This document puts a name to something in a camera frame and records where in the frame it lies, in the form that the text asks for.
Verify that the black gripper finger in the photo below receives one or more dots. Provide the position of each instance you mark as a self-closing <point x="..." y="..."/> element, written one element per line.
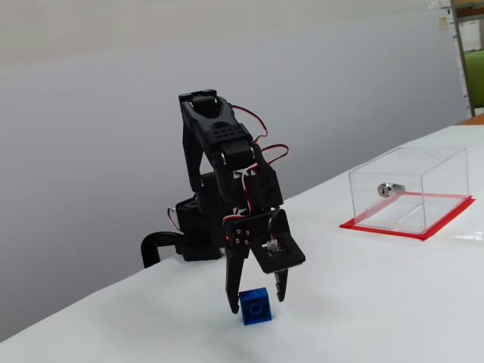
<point x="233" y="280"/>
<point x="281" y="283"/>

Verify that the blue lego brick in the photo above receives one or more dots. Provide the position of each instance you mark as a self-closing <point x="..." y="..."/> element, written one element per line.
<point x="257" y="308"/>

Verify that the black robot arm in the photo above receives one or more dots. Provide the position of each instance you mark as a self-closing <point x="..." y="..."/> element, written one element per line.
<point x="227" y="132"/>

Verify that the transparent plastic box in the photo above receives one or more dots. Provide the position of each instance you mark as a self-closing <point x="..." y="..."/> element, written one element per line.
<point x="435" y="170"/>

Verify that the black table clamp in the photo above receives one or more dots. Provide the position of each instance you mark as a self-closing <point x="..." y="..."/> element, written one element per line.
<point x="147" y="246"/>

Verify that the silver cylinder lock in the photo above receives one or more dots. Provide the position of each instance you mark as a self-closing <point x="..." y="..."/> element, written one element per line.
<point x="385" y="189"/>

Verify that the wooden desk top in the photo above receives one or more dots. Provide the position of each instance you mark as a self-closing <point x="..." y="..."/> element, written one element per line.
<point x="474" y="120"/>

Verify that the green panel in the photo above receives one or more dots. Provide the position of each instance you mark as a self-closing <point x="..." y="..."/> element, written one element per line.
<point x="476" y="79"/>

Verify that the grey metal shelf rack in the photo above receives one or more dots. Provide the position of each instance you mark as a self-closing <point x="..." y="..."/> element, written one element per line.
<point x="462" y="56"/>

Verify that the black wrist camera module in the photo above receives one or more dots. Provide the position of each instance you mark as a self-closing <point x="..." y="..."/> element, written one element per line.
<point x="287" y="257"/>

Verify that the red tape frame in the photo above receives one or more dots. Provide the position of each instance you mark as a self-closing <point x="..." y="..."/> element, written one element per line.
<point x="378" y="231"/>

